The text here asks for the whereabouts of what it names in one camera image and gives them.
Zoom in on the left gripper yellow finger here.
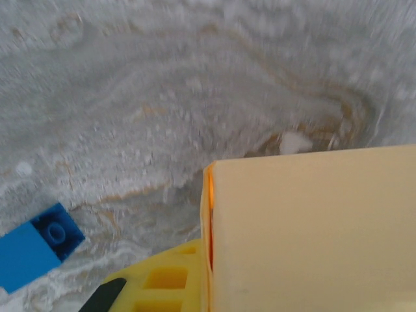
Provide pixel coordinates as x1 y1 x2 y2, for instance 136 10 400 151
79 238 209 312

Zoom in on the blue toy brick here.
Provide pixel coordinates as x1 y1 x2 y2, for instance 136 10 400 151
0 202 86 295

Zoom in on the yellow paper box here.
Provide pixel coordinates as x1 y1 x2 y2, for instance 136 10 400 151
198 144 416 312

